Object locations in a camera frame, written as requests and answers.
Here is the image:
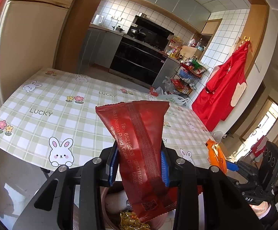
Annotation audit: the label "orange snack wrapper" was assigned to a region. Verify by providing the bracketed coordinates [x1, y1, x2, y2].
[205, 139, 227, 174]

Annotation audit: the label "dark red snack wrapper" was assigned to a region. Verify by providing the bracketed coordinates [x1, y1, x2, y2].
[95, 100, 177, 222]

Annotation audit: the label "gold foil wrapper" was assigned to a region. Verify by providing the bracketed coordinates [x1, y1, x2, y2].
[119, 211, 151, 230]

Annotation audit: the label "brown plastic trash bin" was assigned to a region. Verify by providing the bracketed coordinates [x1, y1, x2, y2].
[101, 185, 204, 230]

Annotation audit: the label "grey kitchen base cabinets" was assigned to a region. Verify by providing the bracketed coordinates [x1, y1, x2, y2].
[77, 24, 124, 73]

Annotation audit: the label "person's right hand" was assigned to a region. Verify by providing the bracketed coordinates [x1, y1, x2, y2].
[250, 201, 272, 219]

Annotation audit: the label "white plastic bag on floor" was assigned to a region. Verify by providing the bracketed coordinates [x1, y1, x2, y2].
[157, 94, 189, 106]

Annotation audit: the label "green plaid bunny tablecloth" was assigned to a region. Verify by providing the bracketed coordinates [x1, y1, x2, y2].
[0, 67, 215, 172]

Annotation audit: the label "red hanging apron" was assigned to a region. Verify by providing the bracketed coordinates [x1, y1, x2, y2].
[192, 40, 252, 131]

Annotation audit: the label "black oven stove unit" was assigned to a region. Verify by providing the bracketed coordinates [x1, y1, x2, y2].
[109, 15, 174, 88]

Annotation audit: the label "white electric kettle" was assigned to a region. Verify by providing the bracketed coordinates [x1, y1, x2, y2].
[93, 15, 104, 25]

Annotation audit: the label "beige refrigerator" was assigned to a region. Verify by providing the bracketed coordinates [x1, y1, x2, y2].
[0, 0, 73, 107]

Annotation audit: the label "black wire storage rack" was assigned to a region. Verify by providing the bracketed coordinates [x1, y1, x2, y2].
[163, 56, 208, 98]

